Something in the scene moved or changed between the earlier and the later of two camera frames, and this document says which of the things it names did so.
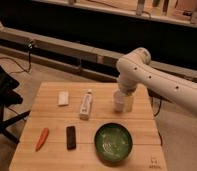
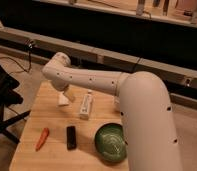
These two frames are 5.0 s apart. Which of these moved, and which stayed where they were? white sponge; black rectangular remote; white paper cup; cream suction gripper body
Moved: cream suction gripper body
Stayed: white sponge; black rectangular remote; white paper cup
